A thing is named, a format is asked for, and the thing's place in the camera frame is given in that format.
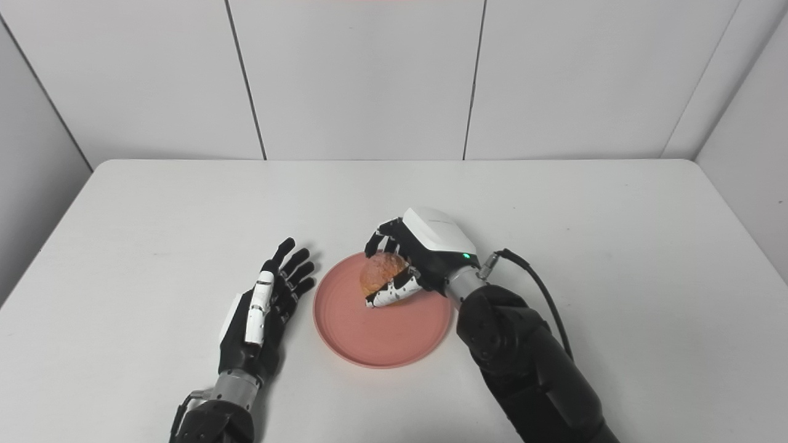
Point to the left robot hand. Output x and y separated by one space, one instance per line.
258 320

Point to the cream puff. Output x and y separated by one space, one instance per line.
380 271

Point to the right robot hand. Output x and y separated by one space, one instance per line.
428 252

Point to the pink round plate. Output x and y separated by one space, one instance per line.
381 320

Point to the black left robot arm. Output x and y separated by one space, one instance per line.
218 409

